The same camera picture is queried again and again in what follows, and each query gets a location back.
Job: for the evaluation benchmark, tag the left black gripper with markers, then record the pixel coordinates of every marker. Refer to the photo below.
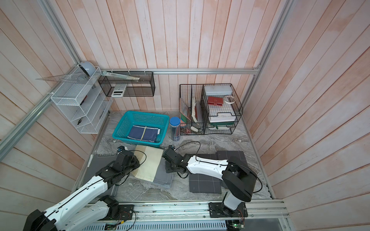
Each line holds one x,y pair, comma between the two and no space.
135,161

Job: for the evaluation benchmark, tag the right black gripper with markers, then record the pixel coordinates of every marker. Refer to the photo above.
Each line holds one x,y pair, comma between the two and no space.
168,169

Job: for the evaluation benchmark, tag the beige grey striped pillowcase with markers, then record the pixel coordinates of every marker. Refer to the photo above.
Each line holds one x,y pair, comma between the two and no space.
152,167

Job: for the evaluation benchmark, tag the blue plaid pillowcase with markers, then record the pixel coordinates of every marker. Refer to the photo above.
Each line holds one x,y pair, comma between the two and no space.
143,133

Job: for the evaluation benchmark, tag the teal plastic basket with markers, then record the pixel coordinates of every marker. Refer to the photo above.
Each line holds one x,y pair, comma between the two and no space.
134,118

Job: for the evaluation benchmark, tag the plain grey pillowcase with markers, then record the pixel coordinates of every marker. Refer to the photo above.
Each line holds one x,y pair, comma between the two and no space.
97,162

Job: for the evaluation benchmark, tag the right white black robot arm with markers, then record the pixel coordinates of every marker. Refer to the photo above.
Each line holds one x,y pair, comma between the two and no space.
237,176

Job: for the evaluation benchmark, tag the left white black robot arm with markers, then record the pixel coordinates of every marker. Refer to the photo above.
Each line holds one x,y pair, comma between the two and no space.
71,213

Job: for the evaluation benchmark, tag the blue lid pen cup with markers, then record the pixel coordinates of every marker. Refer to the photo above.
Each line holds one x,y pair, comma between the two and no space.
175,128

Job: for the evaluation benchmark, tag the white book stack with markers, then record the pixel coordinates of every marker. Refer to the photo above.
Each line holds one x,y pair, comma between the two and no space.
222,117

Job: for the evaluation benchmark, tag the white calculator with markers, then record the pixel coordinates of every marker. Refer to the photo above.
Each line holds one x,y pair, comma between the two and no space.
119,90

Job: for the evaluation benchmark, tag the red wallet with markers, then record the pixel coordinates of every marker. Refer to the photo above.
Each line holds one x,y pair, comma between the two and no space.
215,101

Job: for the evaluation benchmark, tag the white pencil case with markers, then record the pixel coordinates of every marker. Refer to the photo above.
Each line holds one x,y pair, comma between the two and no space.
218,90

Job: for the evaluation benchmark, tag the white tape roll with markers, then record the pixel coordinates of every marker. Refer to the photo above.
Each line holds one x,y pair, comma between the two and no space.
229,99

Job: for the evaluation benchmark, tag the clear triangle ruler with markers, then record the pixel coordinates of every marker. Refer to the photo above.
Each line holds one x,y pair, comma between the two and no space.
75,78

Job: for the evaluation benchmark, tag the grey round tape roll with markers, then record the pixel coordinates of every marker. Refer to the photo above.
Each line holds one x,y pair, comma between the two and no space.
88,68

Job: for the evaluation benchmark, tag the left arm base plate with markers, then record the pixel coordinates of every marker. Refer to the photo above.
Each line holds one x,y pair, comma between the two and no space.
120,212

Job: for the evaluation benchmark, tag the aluminium mounting rail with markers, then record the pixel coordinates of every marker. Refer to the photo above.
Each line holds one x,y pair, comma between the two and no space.
199,210

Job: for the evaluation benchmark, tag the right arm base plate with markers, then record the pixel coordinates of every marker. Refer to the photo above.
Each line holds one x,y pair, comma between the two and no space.
219,210

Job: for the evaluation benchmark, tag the black wire desk organizer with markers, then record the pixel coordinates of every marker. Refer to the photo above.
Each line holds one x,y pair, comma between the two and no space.
195,112

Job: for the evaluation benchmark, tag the white wire wall shelf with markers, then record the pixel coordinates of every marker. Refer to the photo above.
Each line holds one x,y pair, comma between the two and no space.
84,105

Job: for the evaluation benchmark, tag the black wire wall basket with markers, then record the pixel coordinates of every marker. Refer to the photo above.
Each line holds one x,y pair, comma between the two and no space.
139,83

